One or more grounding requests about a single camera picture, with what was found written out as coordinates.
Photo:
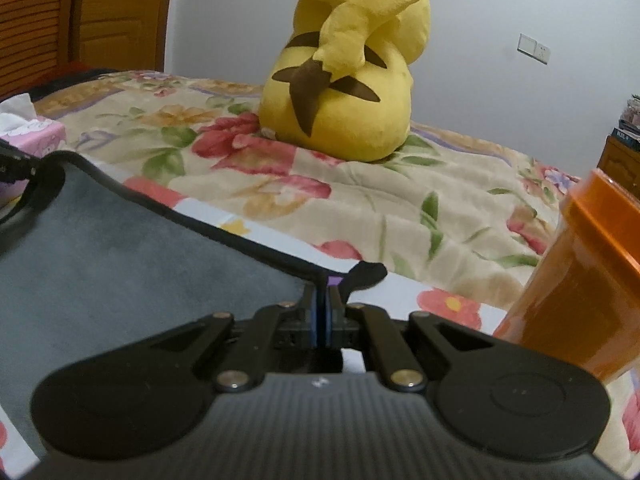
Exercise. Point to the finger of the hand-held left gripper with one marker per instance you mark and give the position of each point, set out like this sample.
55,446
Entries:
15,162

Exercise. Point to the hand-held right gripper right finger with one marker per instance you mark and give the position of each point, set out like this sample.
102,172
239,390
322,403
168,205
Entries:
331,312

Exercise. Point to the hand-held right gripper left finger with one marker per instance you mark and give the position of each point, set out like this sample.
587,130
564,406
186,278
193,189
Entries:
313,312

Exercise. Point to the grey towel with black edging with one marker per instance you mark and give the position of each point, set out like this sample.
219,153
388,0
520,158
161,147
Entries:
140,260

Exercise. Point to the pink tissue box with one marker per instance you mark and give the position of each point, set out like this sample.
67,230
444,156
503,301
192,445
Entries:
35,132

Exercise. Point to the floral blanket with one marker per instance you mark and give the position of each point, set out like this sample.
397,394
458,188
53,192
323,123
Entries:
390,200

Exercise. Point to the wooden wardrobe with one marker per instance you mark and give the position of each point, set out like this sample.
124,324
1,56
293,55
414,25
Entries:
75,15

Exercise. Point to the yellow plush toy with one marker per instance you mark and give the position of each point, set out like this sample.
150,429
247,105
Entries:
350,90

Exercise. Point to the orange plastic container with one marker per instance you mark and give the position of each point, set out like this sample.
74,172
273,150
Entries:
575,290

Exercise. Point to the wooden nightstand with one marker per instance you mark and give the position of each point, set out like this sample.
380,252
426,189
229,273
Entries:
620,162

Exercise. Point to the stack of books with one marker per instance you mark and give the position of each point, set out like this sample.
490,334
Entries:
631,120

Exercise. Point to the white wall switch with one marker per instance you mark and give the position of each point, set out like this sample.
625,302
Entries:
533,48

